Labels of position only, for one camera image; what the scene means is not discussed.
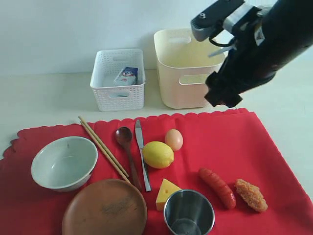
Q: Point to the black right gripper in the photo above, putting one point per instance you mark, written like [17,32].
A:
[247,66]

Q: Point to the brown egg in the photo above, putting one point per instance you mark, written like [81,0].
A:
[174,139]

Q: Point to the red sausage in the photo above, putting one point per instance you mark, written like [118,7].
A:
[219,186]

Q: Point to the yellow lemon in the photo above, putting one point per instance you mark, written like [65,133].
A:
[158,154]

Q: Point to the milk carton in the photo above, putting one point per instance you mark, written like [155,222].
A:
[128,76]

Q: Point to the fried chicken piece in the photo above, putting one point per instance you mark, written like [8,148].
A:
[251,195]

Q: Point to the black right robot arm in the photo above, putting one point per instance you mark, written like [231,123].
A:
[291,23]

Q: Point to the cream plastic bin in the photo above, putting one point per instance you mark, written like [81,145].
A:
[183,65]

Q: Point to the red scalloped table cloth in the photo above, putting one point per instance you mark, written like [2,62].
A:
[234,144]

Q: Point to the steel table knife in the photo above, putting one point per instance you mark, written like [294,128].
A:
[140,143]

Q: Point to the yellow cheese wedge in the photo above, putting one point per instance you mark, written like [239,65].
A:
[167,188]

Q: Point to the dark wooden spoon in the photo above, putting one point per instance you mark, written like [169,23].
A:
[124,137]

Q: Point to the stainless steel cup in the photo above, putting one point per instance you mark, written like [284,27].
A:
[188,212]

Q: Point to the white perforated plastic basket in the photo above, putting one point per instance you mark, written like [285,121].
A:
[107,66]

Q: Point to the upper wooden chopstick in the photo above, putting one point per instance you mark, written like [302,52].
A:
[104,146]

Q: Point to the wooden chopstick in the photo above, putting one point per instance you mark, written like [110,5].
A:
[104,146]
[124,177]

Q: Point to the lower wooden chopstick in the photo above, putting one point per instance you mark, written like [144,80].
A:
[124,177]

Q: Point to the brown wooden plate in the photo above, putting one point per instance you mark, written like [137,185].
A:
[107,207]

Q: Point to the pale green ceramic bowl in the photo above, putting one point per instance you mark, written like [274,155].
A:
[65,164]

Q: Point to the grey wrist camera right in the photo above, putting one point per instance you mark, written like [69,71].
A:
[229,15]

